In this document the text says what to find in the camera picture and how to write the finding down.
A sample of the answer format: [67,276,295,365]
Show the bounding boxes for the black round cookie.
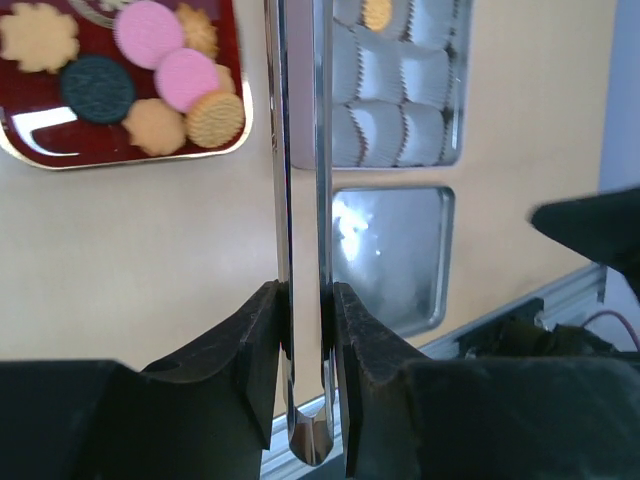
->
[59,55,137,125]

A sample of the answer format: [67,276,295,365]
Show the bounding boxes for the swirl butter cookie lower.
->
[215,64,236,94]

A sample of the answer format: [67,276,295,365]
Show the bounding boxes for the red rectangular tray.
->
[1,1,253,170]

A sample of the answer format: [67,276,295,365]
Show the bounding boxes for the round tan biscuit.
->
[185,90,245,148]
[362,0,393,32]

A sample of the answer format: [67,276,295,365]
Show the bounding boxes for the square cookie tin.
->
[289,0,474,171]

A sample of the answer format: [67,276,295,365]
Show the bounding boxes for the pink round cookie lower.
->
[154,48,220,113]

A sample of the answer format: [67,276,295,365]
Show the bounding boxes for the silver tin lid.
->
[332,186,455,338]

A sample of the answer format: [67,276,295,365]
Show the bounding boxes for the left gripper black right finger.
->
[333,283,639,479]

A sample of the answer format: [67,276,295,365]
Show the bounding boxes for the tan flower cookie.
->
[1,2,80,74]
[121,98,186,157]

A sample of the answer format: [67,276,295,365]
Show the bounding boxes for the tan flower cookie lower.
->
[121,98,186,157]

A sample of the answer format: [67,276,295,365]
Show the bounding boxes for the silver metal tongs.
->
[264,1,335,467]

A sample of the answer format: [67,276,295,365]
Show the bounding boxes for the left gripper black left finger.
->
[1,281,284,479]

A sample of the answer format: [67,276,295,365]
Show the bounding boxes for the tan flower cookie left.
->
[1,2,80,74]

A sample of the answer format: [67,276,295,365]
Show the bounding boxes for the swirl butter cookie upper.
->
[175,2,219,60]

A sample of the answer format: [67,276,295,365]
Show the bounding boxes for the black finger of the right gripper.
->
[529,186,640,295]

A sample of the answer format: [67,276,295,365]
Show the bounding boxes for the swirl butter cookie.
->
[175,2,219,60]
[215,64,236,94]

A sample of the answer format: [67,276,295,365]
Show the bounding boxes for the pink round cookie upper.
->
[113,1,185,70]

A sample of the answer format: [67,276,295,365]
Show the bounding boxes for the pink round cookie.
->
[113,1,185,70]
[154,48,220,113]

